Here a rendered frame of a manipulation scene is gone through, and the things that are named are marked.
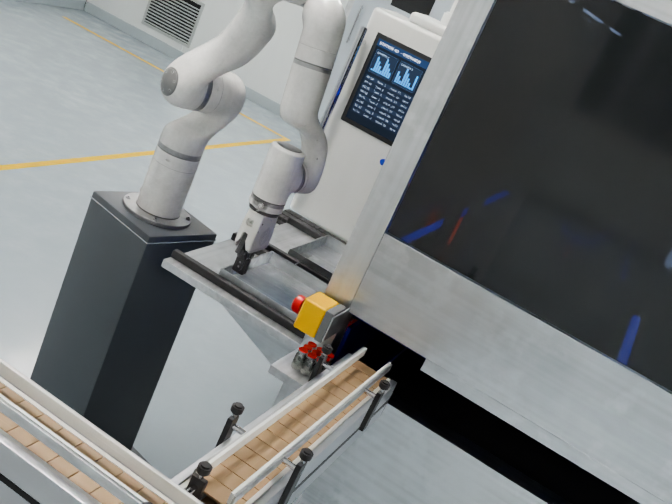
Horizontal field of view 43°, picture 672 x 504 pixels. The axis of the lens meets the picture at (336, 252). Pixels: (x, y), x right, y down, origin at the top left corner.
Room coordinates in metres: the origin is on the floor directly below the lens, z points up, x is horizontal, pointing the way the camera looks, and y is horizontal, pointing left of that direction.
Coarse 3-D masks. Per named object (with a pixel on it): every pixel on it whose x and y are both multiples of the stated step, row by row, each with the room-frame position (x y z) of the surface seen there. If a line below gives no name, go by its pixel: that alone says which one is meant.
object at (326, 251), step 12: (312, 240) 2.32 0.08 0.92; (324, 240) 2.41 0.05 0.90; (336, 240) 2.42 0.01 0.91; (288, 252) 2.19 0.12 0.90; (300, 252) 2.26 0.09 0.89; (312, 252) 2.32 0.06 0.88; (324, 252) 2.37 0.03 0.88; (336, 252) 2.41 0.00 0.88; (312, 264) 2.16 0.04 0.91; (324, 264) 2.27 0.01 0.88; (336, 264) 2.32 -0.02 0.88
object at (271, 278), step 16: (256, 256) 2.03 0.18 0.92; (272, 256) 2.11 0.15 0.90; (224, 272) 1.86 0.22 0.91; (256, 272) 2.01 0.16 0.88; (272, 272) 2.06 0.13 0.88; (288, 272) 2.09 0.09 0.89; (304, 272) 2.08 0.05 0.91; (256, 288) 1.92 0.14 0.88; (272, 288) 1.96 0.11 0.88; (288, 288) 2.00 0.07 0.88; (304, 288) 2.05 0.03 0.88; (320, 288) 2.06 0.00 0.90; (272, 304) 1.82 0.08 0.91; (288, 304) 1.91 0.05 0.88
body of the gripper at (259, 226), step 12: (252, 216) 1.87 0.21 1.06; (264, 216) 1.88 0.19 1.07; (276, 216) 1.90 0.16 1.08; (240, 228) 1.88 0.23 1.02; (252, 228) 1.87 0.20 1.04; (264, 228) 1.89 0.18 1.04; (240, 240) 1.91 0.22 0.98; (252, 240) 1.86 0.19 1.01; (264, 240) 1.92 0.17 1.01; (252, 252) 1.88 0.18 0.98
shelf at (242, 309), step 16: (288, 224) 2.47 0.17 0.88; (272, 240) 2.28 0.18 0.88; (288, 240) 2.34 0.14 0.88; (304, 240) 2.40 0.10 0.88; (192, 256) 1.94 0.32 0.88; (208, 256) 1.98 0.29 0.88; (224, 256) 2.03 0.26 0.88; (176, 272) 1.84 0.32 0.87; (192, 272) 1.85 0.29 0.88; (208, 288) 1.81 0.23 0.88; (224, 304) 1.80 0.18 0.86; (240, 304) 1.80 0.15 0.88; (256, 320) 1.77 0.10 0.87; (272, 320) 1.79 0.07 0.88; (288, 336) 1.75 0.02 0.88
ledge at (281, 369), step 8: (296, 352) 1.69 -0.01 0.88; (280, 360) 1.63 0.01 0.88; (288, 360) 1.64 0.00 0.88; (272, 368) 1.59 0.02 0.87; (280, 368) 1.60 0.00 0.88; (288, 368) 1.61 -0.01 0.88; (280, 376) 1.58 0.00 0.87; (288, 376) 1.58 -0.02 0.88; (296, 376) 1.59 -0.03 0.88; (304, 376) 1.61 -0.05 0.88; (288, 384) 1.58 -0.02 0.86; (296, 384) 1.57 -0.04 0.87
